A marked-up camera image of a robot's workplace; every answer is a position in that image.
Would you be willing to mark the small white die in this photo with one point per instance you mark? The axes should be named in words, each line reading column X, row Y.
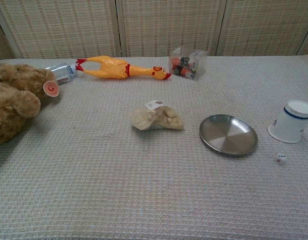
column 279, row 159

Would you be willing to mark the white paper cup blue stripe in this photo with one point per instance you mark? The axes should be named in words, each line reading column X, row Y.
column 286, row 125

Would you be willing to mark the round metal plate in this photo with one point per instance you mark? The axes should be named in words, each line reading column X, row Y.
column 226, row 135

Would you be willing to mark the clear bag of snacks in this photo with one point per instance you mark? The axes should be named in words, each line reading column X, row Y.
column 153, row 120

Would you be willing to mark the clear box of batteries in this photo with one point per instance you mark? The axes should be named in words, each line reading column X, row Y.
column 187, row 65

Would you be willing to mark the yellow rubber chicken toy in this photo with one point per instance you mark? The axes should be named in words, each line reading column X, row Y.
column 111, row 68

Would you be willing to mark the beige waffle weave tablecloth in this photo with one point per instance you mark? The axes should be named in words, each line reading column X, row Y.
column 118, row 187

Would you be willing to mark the clear plastic water bottle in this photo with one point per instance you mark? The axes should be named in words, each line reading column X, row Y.
column 61, row 71

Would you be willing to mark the brown teddy bear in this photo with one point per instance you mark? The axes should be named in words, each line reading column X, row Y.
column 13, row 100

